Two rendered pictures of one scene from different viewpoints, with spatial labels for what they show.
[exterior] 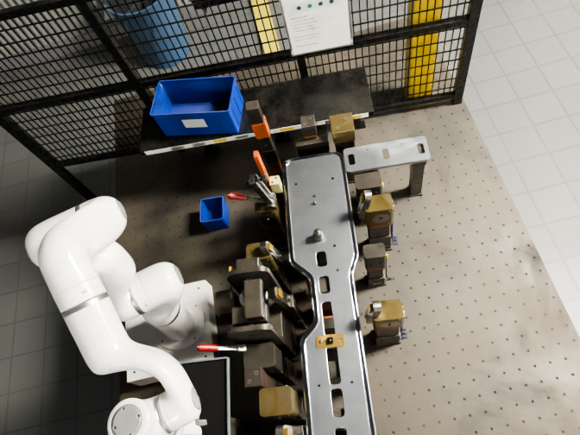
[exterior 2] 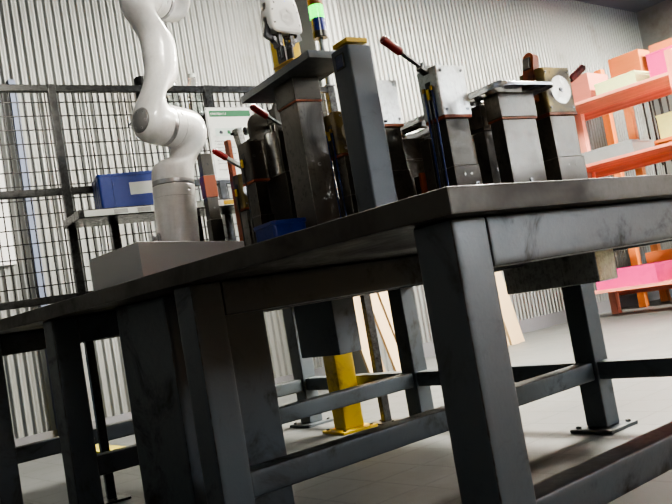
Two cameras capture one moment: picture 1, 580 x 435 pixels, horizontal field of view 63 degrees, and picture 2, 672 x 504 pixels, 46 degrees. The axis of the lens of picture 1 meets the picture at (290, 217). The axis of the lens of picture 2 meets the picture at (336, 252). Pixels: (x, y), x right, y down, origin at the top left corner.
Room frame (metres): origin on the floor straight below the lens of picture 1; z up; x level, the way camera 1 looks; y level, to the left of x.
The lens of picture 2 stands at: (-1.18, 1.93, 0.57)
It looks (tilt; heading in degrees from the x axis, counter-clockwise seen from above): 4 degrees up; 311
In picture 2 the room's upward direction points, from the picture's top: 10 degrees counter-clockwise
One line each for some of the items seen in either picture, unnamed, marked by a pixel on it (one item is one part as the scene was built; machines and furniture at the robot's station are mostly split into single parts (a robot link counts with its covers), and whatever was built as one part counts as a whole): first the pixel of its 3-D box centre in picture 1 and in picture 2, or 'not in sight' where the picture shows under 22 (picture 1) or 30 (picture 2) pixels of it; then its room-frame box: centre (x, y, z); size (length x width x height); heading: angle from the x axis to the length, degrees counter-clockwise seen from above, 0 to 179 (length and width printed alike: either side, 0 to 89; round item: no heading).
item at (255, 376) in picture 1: (268, 386); not in sight; (0.29, 0.26, 0.90); 0.05 x 0.05 x 0.40; 75
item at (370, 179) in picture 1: (373, 198); not in sight; (0.80, -0.31, 0.84); 0.12 x 0.07 x 0.28; 75
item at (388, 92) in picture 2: not in sight; (382, 162); (0.06, 0.29, 0.90); 0.13 x 0.08 x 0.41; 75
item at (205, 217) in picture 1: (215, 213); not in sight; (1.05, 0.28, 0.75); 0.11 x 0.10 x 0.09; 165
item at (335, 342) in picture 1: (330, 340); not in sight; (0.33, 0.03, 1.01); 0.08 x 0.04 x 0.01; 74
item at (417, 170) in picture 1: (416, 172); not in sight; (0.83, -0.50, 0.84); 0.05 x 0.05 x 0.29; 75
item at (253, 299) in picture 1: (265, 320); (290, 183); (0.48, 0.20, 0.95); 0.18 x 0.13 x 0.49; 165
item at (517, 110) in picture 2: not in sight; (519, 153); (-0.28, 0.19, 0.84); 0.12 x 0.05 x 0.29; 75
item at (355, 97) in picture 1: (252, 111); (188, 210); (1.25, -0.02, 1.02); 0.90 x 0.22 x 0.03; 75
